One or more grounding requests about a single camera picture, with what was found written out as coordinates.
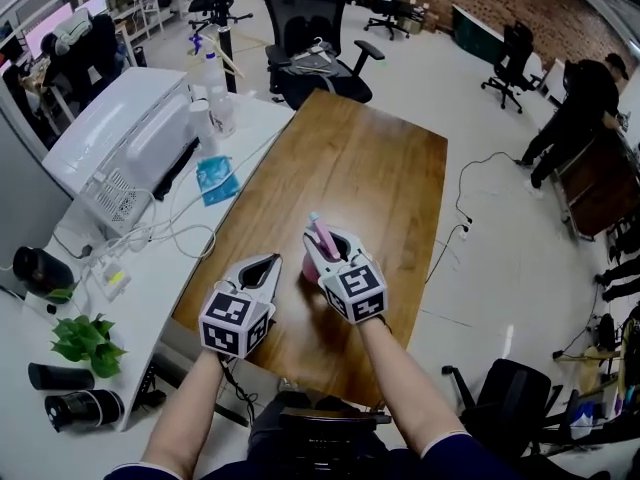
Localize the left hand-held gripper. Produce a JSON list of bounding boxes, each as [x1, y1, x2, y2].
[[198, 252, 284, 360]]

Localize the brown wooden cabinet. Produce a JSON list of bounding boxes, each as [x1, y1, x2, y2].
[[549, 117, 640, 242]]

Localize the black office chair with clothes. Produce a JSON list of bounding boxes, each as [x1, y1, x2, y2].
[[259, 0, 386, 105]]

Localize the black round speaker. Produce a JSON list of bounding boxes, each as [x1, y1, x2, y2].
[[11, 246, 76, 299]]

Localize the black cylinder flask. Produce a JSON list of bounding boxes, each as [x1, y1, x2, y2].
[[27, 362, 96, 392]]

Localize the white power strip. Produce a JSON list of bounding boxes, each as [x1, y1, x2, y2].
[[91, 260, 133, 303]]

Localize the white cable bundle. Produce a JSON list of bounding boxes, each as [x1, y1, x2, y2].
[[52, 117, 296, 279]]

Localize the black floor cable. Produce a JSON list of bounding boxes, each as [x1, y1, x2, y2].
[[423, 150, 522, 286]]

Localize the white plastic cup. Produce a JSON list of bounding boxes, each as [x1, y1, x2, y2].
[[188, 98, 220, 158]]

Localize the small computer monitor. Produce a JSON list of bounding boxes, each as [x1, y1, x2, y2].
[[73, 0, 109, 19]]

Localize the person's left forearm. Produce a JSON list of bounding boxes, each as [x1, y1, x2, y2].
[[140, 350, 227, 480]]

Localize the pink spray bottle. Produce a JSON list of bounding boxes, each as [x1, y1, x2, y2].
[[299, 211, 352, 285]]

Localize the dark green board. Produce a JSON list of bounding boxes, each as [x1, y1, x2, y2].
[[451, 4, 506, 67]]

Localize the green potted plant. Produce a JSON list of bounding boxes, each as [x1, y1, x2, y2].
[[49, 312, 128, 380]]

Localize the person's right forearm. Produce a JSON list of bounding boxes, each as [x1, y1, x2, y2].
[[356, 316, 474, 460]]

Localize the black pole stand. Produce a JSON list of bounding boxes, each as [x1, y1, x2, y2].
[[209, 0, 239, 94]]

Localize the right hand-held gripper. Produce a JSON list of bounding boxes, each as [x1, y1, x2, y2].
[[301, 225, 389, 326]]

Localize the person's dark trousers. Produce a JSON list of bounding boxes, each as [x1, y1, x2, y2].
[[103, 390, 541, 480]]

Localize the clear purple-trigger spray bottle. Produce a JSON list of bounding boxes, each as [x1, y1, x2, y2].
[[188, 32, 237, 139]]

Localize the blue plastic packet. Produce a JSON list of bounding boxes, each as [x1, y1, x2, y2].
[[195, 154, 242, 208]]

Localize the wide computer monitor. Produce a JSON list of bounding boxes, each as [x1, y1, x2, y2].
[[23, 1, 75, 60]]

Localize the white box-shaped appliance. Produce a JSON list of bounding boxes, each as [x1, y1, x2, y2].
[[42, 66, 202, 240]]

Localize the white clothes hanger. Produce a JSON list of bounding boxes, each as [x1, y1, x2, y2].
[[292, 36, 335, 64]]

